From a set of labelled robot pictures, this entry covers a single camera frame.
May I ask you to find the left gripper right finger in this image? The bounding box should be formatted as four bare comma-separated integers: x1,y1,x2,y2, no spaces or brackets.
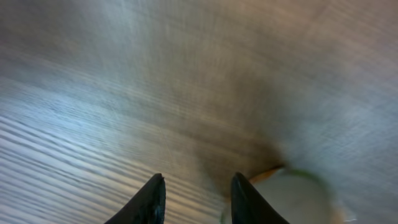
231,172,289,224

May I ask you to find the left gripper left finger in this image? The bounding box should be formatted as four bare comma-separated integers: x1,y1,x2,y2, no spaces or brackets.
104,173,166,224

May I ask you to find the cup noodles container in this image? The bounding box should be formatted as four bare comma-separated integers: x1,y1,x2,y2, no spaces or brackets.
220,167,345,224

